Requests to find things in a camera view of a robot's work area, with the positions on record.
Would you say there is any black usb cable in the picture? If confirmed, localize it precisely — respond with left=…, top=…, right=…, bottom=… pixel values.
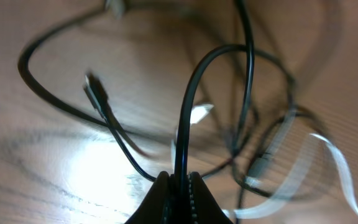
left=17, top=0, right=326, bottom=224

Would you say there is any white usb cable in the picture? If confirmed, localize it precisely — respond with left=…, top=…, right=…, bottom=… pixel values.
left=170, top=103, right=358, bottom=224

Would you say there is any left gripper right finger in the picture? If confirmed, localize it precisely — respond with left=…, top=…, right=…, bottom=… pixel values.
left=188, top=172, right=232, bottom=224

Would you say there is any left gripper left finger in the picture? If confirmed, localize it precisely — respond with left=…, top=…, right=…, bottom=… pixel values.
left=125, top=171, right=171, bottom=224

